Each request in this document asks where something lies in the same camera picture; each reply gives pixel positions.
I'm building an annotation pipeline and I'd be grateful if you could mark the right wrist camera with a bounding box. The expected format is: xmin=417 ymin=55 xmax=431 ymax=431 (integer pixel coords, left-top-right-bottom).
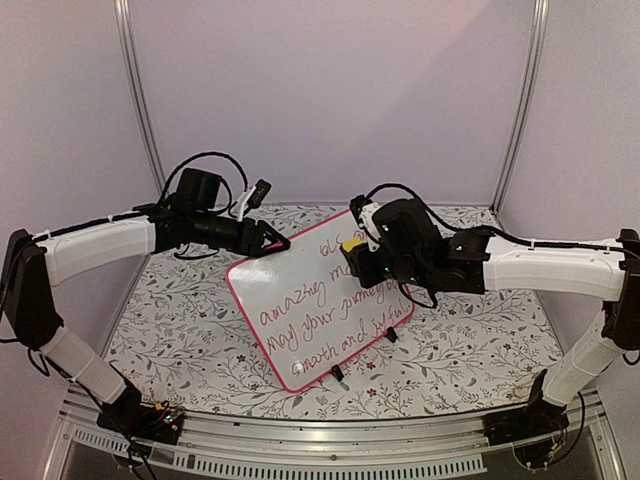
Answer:
xmin=349 ymin=195 xmax=381 ymax=252

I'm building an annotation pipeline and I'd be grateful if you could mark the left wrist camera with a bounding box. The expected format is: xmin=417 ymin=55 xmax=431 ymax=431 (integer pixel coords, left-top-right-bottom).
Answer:
xmin=236 ymin=179 xmax=272 ymax=222

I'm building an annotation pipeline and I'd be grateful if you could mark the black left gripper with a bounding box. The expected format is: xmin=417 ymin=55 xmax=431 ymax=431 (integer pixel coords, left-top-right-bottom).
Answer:
xmin=192 ymin=211 xmax=292 ymax=258

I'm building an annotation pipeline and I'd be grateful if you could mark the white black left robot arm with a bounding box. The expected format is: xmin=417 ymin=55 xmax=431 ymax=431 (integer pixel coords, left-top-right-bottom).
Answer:
xmin=1 ymin=153 xmax=291 ymax=436

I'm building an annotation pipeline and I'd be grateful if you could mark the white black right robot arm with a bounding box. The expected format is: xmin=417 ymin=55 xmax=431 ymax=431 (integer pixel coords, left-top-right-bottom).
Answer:
xmin=340 ymin=189 xmax=639 ymax=436

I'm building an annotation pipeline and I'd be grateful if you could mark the pink framed whiteboard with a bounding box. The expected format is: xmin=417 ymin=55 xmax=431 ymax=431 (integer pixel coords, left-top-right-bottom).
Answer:
xmin=226 ymin=211 xmax=416 ymax=393

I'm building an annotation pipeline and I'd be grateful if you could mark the aluminium frame post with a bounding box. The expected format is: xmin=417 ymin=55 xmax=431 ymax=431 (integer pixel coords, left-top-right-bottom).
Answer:
xmin=491 ymin=0 xmax=550 ymax=217
xmin=113 ymin=0 xmax=167 ymax=194

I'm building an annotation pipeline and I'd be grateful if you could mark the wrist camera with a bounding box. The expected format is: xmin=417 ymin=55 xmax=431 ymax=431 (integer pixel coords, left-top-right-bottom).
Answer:
xmin=349 ymin=195 xmax=381 ymax=252
xmin=236 ymin=179 xmax=272 ymax=222

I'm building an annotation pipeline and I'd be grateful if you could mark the black left stand foot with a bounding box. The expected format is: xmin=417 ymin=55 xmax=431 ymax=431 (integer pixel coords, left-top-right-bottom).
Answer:
xmin=331 ymin=365 xmax=344 ymax=382

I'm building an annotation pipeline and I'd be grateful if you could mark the right aluminium frame post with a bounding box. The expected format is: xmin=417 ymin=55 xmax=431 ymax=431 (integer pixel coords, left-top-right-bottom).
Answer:
xmin=491 ymin=0 xmax=550 ymax=217

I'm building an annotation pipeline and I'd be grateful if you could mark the left aluminium frame post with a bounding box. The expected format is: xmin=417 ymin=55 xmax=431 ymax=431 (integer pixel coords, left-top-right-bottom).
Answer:
xmin=113 ymin=0 xmax=167 ymax=194

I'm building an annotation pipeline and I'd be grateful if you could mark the black right stand foot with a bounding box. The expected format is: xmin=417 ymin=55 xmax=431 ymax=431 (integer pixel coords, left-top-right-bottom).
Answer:
xmin=386 ymin=327 xmax=398 ymax=343

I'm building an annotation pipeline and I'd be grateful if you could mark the yellow whiteboard eraser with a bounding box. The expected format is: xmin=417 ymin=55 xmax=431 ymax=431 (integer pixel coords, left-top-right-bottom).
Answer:
xmin=341 ymin=237 xmax=363 ymax=253

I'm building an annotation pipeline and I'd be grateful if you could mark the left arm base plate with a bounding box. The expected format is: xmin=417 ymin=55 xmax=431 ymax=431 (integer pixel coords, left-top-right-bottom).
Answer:
xmin=97 ymin=405 xmax=185 ymax=445

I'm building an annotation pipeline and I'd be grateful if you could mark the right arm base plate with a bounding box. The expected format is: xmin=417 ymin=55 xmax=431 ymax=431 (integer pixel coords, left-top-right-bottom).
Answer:
xmin=482 ymin=402 xmax=569 ymax=446

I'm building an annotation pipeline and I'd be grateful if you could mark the black stand foot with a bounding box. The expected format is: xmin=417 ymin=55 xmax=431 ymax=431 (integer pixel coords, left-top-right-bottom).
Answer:
xmin=331 ymin=365 xmax=344 ymax=382
xmin=386 ymin=327 xmax=398 ymax=343

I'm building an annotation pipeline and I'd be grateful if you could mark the floral patterned table mat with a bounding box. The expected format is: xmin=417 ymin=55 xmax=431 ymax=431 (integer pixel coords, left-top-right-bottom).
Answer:
xmin=106 ymin=238 xmax=561 ymax=421

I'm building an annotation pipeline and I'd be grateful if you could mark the aluminium front rail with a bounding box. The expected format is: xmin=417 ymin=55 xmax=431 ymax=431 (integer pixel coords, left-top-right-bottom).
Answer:
xmin=44 ymin=389 xmax=632 ymax=479

